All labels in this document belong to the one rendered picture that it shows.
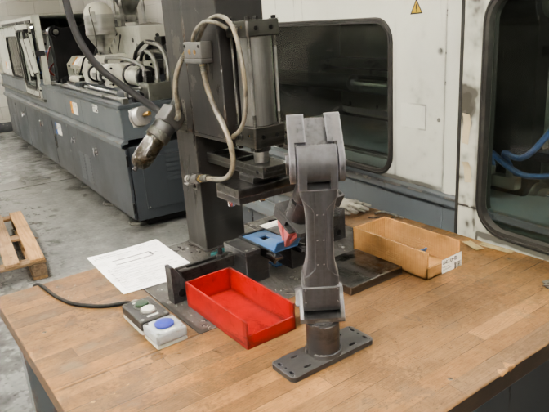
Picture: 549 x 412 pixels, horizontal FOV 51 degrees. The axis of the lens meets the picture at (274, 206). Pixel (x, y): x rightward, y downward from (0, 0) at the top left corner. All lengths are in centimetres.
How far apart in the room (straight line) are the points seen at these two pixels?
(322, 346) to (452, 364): 23
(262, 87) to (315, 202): 46
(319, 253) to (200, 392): 32
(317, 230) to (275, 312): 32
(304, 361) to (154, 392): 27
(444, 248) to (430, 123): 47
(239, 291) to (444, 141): 79
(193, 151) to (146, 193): 301
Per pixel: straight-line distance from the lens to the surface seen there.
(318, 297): 106
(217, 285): 137
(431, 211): 186
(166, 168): 459
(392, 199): 197
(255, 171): 137
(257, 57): 134
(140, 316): 128
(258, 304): 131
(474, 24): 164
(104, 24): 574
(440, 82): 179
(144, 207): 460
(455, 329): 123
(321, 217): 98
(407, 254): 144
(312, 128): 101
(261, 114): 135
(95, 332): 132
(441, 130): 180
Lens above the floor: 151
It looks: 18 degrees down
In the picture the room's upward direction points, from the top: 4 degrees counter-clockwise
